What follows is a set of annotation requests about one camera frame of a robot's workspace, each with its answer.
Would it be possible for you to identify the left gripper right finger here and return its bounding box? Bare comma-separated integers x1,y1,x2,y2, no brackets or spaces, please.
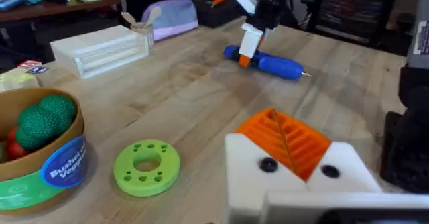
274,108,383,194

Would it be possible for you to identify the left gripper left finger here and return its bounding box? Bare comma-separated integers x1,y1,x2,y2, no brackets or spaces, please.
224,108,308,224

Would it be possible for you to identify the blue electric screwdriver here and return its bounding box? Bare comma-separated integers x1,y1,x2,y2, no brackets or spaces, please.
223,44,312,80

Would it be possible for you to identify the black case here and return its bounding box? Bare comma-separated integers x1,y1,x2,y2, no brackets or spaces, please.
196,0,249,29

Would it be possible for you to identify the green disc with holes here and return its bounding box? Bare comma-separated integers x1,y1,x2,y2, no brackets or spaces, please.
113,139,181,198

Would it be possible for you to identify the lavender soft zip bag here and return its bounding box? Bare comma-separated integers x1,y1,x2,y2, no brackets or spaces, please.
141,0,199,42

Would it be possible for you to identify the black shelf unit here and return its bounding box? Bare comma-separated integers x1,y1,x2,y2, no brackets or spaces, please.
301,0,402,46

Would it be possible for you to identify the cup with wooden cutlery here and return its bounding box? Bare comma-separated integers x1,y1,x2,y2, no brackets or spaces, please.
121,5,162,49

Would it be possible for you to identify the brown side table with clutter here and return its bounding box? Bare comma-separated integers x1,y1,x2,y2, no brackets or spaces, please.
0,0,121,23

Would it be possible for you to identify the brown tub with toy vegetables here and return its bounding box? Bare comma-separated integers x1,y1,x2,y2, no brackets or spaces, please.
0,87,88,215

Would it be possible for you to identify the green board with toy blocks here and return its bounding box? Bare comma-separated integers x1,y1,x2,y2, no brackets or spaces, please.
0,60,50,93

